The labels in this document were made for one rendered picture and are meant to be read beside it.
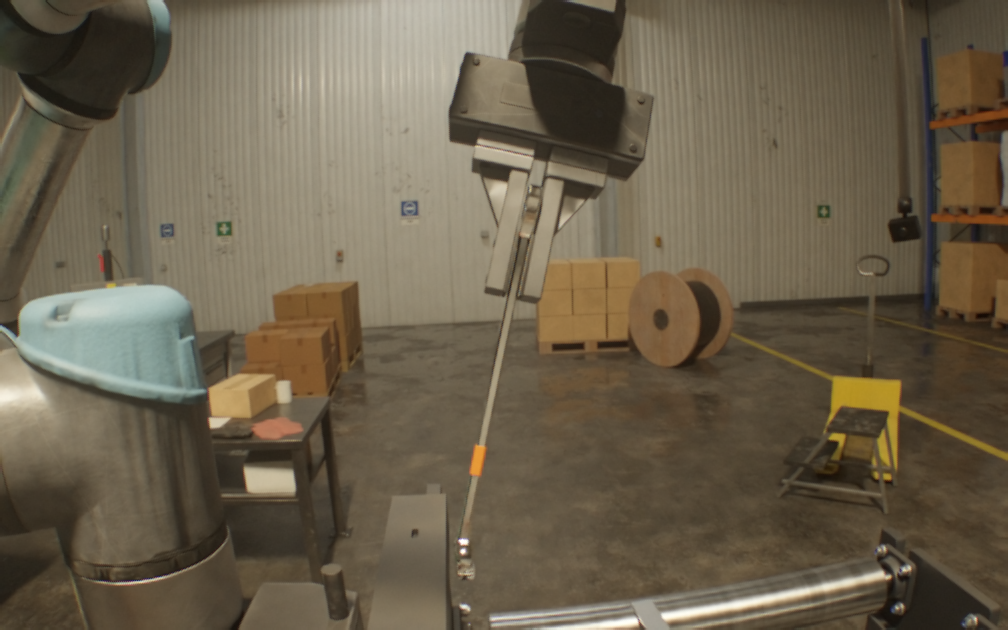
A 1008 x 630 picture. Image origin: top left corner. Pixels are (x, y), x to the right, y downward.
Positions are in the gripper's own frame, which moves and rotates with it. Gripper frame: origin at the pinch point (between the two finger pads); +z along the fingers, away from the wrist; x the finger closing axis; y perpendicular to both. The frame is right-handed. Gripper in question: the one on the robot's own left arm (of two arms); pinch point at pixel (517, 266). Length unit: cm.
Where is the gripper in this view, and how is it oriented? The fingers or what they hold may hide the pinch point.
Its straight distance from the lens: 43.8
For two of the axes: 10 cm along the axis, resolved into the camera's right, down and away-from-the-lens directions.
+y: -0.9, 0.9, 9.9
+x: -9.8, -2.1, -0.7
